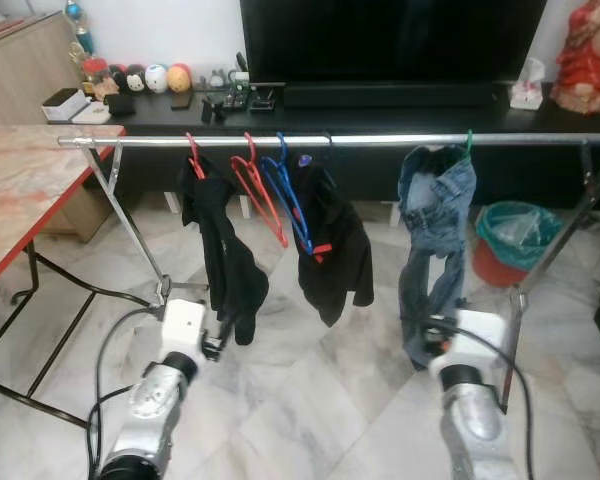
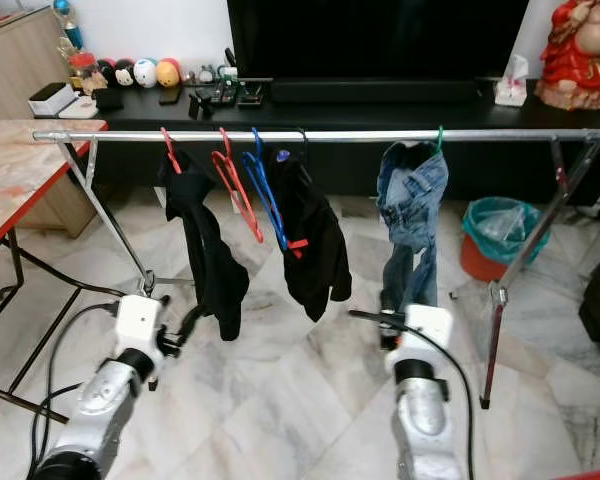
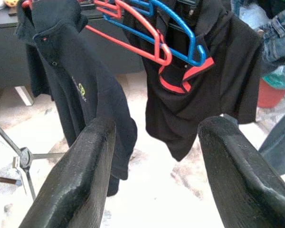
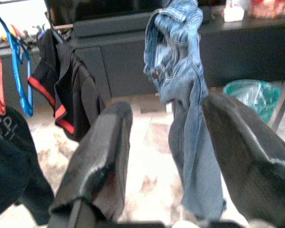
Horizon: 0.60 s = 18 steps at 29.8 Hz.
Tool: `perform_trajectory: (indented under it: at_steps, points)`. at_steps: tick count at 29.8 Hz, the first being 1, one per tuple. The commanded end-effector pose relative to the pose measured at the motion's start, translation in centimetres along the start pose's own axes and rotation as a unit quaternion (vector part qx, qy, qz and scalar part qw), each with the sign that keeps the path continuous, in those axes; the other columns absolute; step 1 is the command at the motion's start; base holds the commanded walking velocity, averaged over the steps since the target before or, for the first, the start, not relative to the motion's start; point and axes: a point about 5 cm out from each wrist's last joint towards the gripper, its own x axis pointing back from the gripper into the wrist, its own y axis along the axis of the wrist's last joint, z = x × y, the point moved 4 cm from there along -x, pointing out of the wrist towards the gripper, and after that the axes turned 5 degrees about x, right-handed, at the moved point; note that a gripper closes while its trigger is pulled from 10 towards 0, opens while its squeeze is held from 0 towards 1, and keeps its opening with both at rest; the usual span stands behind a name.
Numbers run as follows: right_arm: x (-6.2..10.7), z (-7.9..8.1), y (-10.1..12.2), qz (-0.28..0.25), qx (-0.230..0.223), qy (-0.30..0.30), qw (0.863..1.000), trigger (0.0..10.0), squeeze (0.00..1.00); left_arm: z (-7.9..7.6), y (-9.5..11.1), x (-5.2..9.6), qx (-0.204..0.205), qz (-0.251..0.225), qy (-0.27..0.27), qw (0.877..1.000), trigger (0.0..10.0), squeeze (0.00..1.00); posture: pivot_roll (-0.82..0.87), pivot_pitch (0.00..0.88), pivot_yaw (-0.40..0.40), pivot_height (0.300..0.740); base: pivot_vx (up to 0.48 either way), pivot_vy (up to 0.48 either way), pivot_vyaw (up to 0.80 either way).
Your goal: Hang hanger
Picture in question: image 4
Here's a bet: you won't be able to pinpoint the black shorts red trim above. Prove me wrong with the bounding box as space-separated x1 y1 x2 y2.
28 29 107 143

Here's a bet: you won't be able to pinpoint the black TV cabinet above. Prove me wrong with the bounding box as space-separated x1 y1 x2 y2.
0 7 285 106

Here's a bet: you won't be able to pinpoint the black soundbar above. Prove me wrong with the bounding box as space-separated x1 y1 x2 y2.
73 6 213 38

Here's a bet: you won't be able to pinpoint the white tissue box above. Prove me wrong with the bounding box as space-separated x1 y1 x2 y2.
224 0 245 22

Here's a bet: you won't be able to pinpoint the black flat television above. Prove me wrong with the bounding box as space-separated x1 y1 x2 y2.
44 0 171 24

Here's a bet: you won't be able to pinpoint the orange bin green bag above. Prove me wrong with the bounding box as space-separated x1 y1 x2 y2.
223 79 282 124

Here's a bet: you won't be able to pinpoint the silver tripod rack stand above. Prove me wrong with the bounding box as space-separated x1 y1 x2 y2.
269 65 285 133

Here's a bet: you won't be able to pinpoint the dark navy printed t-shirt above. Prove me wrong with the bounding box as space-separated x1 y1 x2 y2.
0 105 56 226

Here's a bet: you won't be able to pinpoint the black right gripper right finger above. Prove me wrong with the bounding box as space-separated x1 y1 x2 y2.
201 93 285 228

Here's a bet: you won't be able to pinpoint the blue denim jeans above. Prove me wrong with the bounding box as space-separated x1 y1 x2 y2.
143 0 228 222

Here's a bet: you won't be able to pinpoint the blue plastic hanger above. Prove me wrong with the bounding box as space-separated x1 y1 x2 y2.
0 0 36 117

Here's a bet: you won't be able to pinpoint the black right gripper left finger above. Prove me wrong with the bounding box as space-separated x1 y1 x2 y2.
47 101 134 228

